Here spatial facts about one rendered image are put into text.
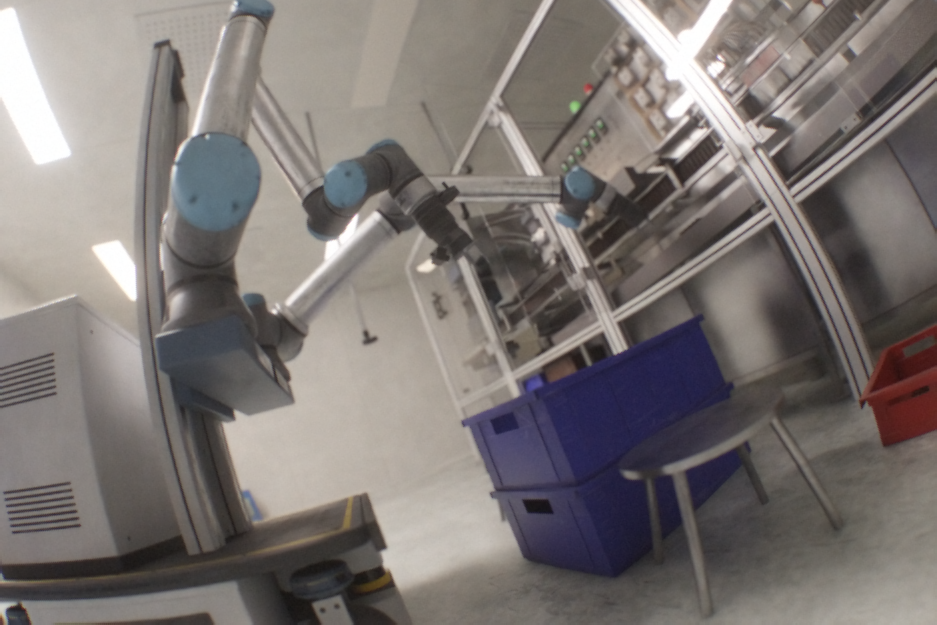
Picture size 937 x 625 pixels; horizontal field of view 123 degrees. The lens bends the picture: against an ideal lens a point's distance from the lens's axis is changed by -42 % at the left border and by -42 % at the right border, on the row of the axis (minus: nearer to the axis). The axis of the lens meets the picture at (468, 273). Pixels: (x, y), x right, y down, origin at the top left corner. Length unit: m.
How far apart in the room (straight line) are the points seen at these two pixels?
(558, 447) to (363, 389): 5.13
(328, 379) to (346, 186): 5.10
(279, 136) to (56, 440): 0.82
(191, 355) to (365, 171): 0.48
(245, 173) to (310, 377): 5.25
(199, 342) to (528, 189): 0.96
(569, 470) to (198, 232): 0.77
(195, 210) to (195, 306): 0.18
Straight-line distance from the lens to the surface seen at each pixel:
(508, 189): 1.28
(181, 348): 0.76
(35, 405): 0.98
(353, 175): 0.87
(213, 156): 0.72
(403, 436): 5.88
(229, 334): 0.74
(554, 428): 0.84
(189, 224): 0.72
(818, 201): 1.57
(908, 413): 0.96
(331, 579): 0.75
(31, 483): 0.98
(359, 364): 5.96
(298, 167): 1.03
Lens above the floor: 0.41
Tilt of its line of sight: 18 degrees up
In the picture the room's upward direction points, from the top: 22 degrees counter-clockwise
